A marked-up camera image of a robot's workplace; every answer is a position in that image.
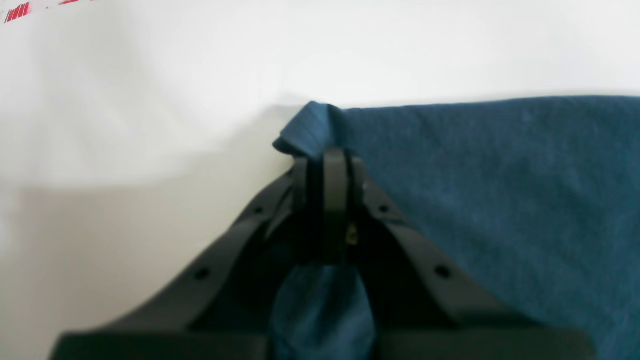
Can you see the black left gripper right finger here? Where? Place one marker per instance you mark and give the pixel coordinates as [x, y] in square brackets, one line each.
[425, 307]

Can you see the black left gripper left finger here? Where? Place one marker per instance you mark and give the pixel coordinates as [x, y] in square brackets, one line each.
[219, 307]

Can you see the dark teal T-shirt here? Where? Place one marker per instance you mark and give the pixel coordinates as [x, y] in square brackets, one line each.
[537, 198]

